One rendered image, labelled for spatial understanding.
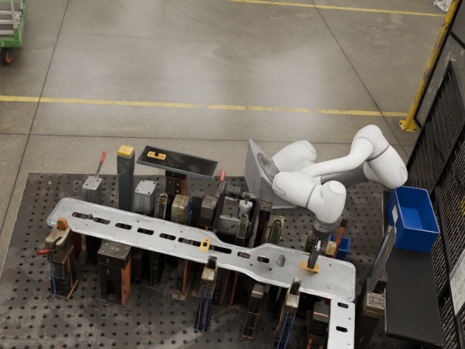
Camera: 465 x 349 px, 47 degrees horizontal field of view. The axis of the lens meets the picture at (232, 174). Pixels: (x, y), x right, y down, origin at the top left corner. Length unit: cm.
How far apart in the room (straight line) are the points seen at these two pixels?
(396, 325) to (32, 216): 185
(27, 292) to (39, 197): 64
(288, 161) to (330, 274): 84
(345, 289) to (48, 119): 333
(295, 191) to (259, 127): 296
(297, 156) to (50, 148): 231
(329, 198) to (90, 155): 280
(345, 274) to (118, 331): 101
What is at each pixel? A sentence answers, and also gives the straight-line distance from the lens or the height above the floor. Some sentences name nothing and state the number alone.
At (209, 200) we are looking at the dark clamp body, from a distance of 247.
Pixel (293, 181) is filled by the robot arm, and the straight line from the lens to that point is 209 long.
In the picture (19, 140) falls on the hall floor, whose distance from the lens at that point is 472.
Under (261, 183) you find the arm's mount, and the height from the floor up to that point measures 89.
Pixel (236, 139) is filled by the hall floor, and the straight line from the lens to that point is 479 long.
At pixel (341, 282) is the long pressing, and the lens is 238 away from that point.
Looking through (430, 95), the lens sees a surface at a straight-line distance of 525.
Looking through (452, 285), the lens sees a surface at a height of 117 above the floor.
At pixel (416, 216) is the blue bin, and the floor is 103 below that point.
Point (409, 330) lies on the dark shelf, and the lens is 229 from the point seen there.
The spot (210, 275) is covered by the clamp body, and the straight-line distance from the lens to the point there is 221.
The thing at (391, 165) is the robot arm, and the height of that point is 132.
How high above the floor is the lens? 271
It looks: 38 degrees down
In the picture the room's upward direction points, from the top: 9 degrees clockwise
